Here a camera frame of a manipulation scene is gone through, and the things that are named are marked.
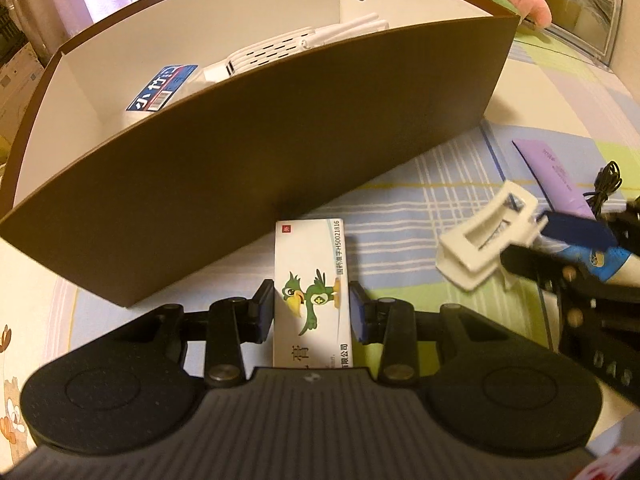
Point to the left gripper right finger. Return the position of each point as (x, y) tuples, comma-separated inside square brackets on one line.
[(391, 322)]

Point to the white wifi router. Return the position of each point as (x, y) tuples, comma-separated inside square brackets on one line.
[(288, 44)]

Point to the white hair claw clip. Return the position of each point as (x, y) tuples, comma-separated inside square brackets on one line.
[(469, 253)]

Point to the glass picture frame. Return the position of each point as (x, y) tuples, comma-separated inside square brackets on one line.
[(588, 25)]

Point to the brown cardboard storage box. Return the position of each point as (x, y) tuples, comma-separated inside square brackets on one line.
[(124, 210)]

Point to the checkered bed sheet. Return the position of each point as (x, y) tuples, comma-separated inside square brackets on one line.
[(546, 92)]

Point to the white parrot medicine box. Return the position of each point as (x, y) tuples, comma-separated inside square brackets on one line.
[(311, 325)]

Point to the blue white small box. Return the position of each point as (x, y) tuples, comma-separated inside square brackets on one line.
[(156, 94)]

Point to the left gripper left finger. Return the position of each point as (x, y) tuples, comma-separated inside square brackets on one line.
[(230, 323)]

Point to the purple packet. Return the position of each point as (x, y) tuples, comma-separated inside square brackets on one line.
[(555, 182)]

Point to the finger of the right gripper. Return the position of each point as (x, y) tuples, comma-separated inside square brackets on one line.
[(577, 230)]

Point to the blue cream tube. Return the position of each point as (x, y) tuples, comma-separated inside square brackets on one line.
[(614, 265)]

